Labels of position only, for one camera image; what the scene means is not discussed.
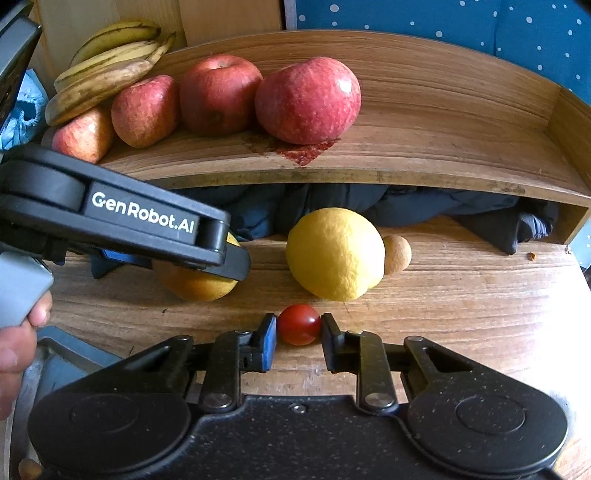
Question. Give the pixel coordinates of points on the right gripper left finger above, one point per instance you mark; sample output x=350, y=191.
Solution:
x=231, y=354

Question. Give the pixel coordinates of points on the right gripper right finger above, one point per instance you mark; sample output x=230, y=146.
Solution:
x=363, y=355

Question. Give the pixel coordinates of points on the yellow-orange mango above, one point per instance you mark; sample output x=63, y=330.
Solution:
x=191, y=285

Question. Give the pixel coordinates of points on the yellow lemon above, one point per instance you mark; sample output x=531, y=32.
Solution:
x=336, y=254

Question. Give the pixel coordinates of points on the small brown round fruit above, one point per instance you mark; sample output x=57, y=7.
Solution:
x=29, y=469

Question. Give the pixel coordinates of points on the person's left hand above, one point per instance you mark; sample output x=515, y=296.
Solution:
x=18, y=346

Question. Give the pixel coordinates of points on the red-yellow apple leftmost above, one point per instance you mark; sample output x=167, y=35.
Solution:
x=87, y=137

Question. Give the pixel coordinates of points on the red-yellow apple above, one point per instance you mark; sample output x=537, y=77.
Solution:
x=146, y=112
x=87, y=137

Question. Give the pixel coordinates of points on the light blue cloth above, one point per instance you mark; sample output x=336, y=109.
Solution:
x=27, y=119

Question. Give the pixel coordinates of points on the bottom brown banana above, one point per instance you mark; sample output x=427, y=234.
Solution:
x=91, y=90

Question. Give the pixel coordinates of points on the silver metal tray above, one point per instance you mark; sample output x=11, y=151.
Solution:
x=60, y=359

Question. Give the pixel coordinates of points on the middle banana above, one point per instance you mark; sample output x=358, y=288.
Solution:
x=150, y=50

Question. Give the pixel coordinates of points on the top banana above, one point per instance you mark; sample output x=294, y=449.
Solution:
x=115, y=35

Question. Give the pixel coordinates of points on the red apple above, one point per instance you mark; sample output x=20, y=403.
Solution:
x=217, y=95
x=309, y=102

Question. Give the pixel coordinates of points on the dark blue cloth under shelf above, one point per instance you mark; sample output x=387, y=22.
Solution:
x=264, y=210

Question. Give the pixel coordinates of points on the curved wooden shelf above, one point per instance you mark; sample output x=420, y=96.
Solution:
x=434, y=114

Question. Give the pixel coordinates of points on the red apple rightmost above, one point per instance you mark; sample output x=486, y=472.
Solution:
x=309, y=102

